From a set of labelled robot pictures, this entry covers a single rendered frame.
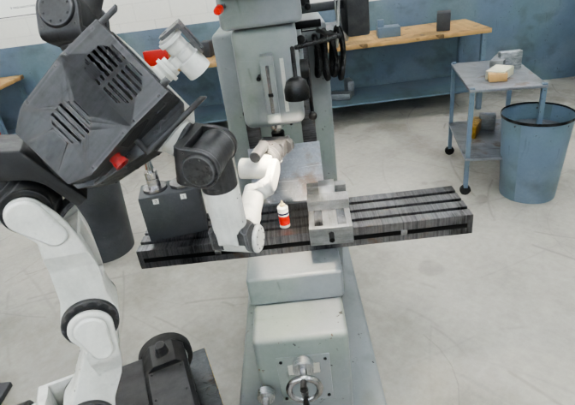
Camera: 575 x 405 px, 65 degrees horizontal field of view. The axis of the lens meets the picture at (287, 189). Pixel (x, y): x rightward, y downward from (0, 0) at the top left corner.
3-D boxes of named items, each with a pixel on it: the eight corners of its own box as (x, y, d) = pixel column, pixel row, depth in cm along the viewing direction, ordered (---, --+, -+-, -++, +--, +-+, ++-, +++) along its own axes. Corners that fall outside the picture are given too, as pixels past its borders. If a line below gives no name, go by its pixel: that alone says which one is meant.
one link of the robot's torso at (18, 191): (-24, 216, 97) (15, 177, 97) (-12, 191, 108) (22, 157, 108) (31, 247, 104) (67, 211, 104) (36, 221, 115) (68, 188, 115)
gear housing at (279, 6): (304, 21, 129) (299, -16, 125) (220, 32, 130) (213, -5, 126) (299, 9, 159) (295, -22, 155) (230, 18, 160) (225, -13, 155)
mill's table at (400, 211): (472, 233, 165) (473, 215, 162) (141, 269, 170) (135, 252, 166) (450, 202, 186) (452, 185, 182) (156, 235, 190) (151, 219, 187)
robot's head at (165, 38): (180, 73, 108) (203, 53, 106) (152, 45, 104) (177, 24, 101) (181, 63, 113) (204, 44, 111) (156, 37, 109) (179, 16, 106)
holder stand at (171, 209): (208, 230, 174) (197, 184, 164) (151, 242, 171) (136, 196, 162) (207, 215, 184) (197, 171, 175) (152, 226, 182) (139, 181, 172)
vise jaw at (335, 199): (349, 207, 163) (348, 198, 161) (308, 211, 164) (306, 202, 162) (347, 199, 168) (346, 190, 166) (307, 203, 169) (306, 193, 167)
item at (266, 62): (281, 122, 143) (271, 55, 133) (268, 123, 143) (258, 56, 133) (281, 118, 146) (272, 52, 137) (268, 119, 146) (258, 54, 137)
